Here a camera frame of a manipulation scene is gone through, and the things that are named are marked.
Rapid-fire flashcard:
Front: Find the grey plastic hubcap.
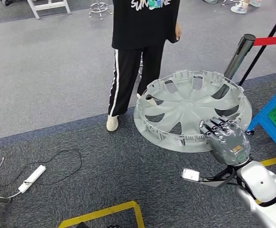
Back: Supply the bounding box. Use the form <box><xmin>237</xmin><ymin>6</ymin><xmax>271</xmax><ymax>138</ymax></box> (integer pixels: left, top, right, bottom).
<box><xmin>133</xmin><ymin>69</ymin><xmax>252</xmax><ymax>153</ymax></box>

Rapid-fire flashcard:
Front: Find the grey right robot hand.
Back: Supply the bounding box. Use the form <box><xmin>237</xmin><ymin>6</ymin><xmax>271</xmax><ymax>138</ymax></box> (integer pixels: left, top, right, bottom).
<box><xmin>199</xmin><ymin>115</ymin><xmax>251</xmax><ymax>166</ymax></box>

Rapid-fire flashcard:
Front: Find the chrome stool base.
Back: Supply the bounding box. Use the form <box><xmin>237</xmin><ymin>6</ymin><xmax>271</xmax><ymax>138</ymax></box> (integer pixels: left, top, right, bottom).
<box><xmin>89</xmin><ymin>1</ymin><xmax>113</xmax><ymax>20</ymax></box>

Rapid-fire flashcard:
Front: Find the blue metal shelf rack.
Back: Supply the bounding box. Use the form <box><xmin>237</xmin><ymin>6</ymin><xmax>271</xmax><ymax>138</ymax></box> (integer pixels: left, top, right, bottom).
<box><xmin>246</xmin><ymin>78</ymin><xmax>276</xmax><ymax>160</ymax></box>

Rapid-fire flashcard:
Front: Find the white power strip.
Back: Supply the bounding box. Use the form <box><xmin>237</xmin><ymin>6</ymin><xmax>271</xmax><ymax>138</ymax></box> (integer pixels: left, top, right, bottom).
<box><xmin>18</xmin><ymin>165</ymin><xmax>46</xmax><ymax>194</ymax></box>

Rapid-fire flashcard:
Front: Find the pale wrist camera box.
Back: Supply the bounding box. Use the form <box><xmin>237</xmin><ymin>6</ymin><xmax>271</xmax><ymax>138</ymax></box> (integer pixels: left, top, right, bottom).
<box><xmin>181</xmin><ymin>168</ymin><xmax>200</xmax><ymax>182</ymax></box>

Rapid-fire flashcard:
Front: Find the chrome stanchion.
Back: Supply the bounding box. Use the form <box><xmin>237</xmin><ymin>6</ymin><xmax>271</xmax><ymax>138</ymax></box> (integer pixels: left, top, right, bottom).
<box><xmin>224</xmin><ymin>33</ymin><xmax>256</xmax><ymax>81</ymax></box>

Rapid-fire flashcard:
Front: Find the white frame stand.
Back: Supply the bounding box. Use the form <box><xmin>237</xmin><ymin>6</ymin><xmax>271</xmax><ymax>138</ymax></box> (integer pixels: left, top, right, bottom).
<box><xmin>27</xmin><ymin>0</ymin><xmax>71</xmax><ymax>20</ymax></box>

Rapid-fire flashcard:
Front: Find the red barrier belt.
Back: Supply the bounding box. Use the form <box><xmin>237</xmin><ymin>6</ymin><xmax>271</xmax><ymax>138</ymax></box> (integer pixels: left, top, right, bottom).
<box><xmin>252</xmin><ymin>35</ymin><xmax>276</xmax><ymax>47</ymax></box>

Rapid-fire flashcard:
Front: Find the person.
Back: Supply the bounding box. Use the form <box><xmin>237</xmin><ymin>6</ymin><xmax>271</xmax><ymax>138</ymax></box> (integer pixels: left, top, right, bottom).
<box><xmin>106</xmin><ymin>0</ymin><xmax>181</xmax><ymax>132</ymax></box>
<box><xmin>231</xmin><ymin>0</ymin><xmax>262</xmax><ymax>15</ymax></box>

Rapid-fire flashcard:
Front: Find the black camera bracket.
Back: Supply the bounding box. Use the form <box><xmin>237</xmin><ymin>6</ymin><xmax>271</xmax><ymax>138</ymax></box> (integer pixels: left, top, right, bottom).
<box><xmin>198</xmin><ymin>166</ymin><xmax>239</xmax><ymax>189</ymax></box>

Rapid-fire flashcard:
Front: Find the black power cable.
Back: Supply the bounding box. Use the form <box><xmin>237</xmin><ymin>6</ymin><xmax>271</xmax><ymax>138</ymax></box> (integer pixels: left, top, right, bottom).
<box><xmin>0</xmin><ymin>149</ymin><xmax>82</xmax><ymax>188</ymax></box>

